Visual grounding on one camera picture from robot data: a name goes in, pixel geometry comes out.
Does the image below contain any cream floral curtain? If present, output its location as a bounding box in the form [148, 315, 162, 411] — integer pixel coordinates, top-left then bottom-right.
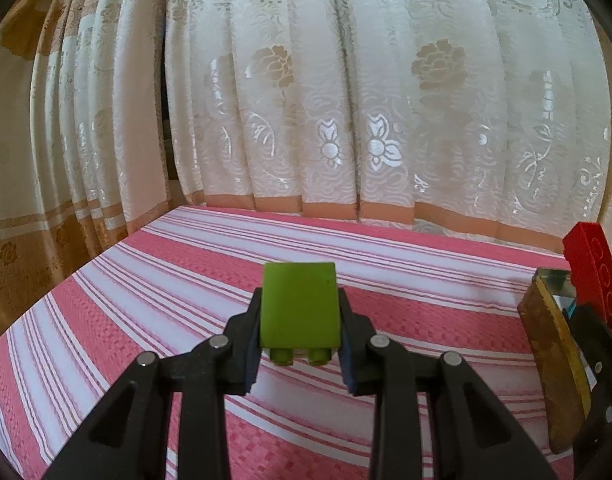
[0, 0, 174, 346]
[163, 0, 612, 256]

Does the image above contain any golden tin box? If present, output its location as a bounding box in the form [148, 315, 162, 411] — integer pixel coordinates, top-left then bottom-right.
[517, 267, 612, 456]

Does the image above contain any green printed toy brick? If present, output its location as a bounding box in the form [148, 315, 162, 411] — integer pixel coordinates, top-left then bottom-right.
[258, 261, 343, 366]

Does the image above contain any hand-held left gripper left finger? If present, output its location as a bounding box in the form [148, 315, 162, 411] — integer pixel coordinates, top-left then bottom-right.
[41, 285, 264, 480]

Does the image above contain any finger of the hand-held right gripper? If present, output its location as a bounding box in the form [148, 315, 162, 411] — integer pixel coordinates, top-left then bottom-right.
[566, 304, 612, 480]

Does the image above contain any red toy brick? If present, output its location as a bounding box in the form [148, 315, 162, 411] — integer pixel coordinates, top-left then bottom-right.
[562, 221, 612, 331]

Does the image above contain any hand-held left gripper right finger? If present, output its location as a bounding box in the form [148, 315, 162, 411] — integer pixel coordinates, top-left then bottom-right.
[336, 287, 557, 480]

